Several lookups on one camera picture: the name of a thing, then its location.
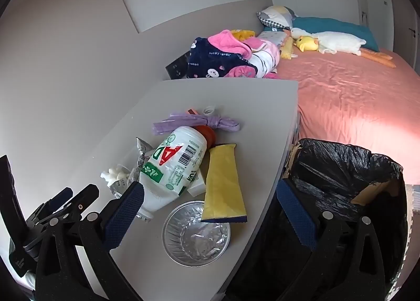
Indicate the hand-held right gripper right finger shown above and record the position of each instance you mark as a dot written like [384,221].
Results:
[295,219]

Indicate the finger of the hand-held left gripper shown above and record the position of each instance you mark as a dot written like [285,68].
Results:
[62,196]
[87,194]

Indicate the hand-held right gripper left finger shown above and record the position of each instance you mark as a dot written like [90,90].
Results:
[126,215]

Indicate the black trash bag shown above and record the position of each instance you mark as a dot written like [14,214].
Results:
[331,169]

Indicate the round foil bowl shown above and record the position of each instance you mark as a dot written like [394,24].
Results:
[183,238]

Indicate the white plastic bottle green label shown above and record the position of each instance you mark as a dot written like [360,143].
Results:
[170,169]

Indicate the cardboard box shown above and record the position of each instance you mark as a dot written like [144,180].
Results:
[369,194]

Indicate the yellow snack wrapper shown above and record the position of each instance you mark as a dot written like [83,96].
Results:
[223,189]

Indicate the white crumpled tissue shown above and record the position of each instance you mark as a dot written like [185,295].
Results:
[111,174]

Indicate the silver snack wrapper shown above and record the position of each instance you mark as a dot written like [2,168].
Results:
[142,150]

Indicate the small white box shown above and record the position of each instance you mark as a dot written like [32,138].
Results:
[197,185]

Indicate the purple cloth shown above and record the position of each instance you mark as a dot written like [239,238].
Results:
[183,122]

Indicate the orange ridged round object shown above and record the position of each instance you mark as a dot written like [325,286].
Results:
[206,134]

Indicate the orange rectangular block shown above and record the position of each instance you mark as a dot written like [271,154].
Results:
[191,111]

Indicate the white bottle cap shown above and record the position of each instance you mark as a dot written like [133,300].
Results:
[209,110]

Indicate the pink bed sheet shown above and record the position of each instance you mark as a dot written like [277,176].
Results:
[344,91]

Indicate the white and pink printed blanket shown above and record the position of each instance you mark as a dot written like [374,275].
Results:
[264,55]

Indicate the long yellow plush toy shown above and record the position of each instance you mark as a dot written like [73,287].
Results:
[287,49]

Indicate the yellow duck plush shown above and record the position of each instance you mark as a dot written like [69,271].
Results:
[306,43]

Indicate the navy and pink fleece blanket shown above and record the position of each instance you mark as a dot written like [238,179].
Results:
[210,58]

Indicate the white goose plush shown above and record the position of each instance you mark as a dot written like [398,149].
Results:
[334,42]

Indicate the grey striped pillow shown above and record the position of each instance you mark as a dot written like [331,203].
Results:
[275,37]

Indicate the white plush toy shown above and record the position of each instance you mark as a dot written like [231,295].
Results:
[328,23]

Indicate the patchwork pillow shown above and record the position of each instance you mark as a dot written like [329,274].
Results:
[274,17]

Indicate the black wall socket panel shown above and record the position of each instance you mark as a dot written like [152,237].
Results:
[177,66]

